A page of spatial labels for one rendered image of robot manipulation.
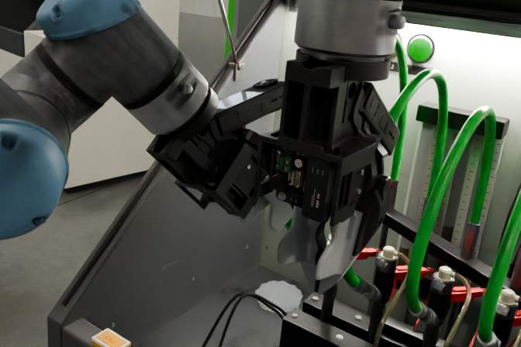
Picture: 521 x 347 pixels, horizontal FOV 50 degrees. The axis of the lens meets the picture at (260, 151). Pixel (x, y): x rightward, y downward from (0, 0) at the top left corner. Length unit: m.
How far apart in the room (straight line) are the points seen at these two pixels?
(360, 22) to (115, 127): 3.42
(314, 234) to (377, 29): 0.19
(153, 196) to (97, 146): 2.79
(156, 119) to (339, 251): 0.20
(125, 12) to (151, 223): 0.55
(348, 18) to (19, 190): 0.24
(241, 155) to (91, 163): 3.21
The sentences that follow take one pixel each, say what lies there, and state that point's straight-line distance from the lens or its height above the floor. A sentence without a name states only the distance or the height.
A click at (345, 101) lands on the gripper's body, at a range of 0.42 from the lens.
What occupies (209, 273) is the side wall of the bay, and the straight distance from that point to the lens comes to 1.17.
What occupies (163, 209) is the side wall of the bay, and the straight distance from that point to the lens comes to 0.98.
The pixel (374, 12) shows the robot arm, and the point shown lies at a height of 1.47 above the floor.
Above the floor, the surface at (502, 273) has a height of 1.22.
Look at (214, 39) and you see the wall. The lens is 5.63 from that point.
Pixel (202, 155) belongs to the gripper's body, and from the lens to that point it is 0.55.
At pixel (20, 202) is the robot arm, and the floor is 1.34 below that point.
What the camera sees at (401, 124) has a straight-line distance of 0.95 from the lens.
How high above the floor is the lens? 1.49
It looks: 18 degrees down
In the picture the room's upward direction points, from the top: 5 degrees clockwise
